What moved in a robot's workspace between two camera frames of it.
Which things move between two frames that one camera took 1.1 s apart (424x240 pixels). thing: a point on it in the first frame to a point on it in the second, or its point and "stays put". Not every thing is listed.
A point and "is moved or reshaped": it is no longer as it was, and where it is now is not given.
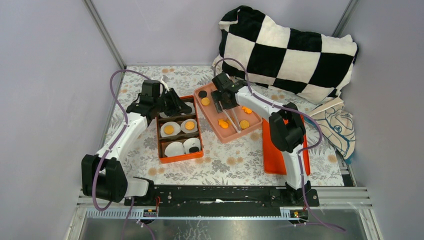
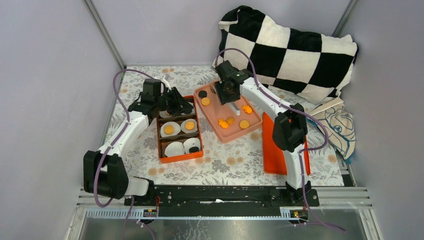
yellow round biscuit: x=189 y=125 stays put
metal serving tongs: x=239 y=130 is moved or reshaped
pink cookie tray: x=247 y=119 stays put
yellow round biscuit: x=168 y=129 stays put
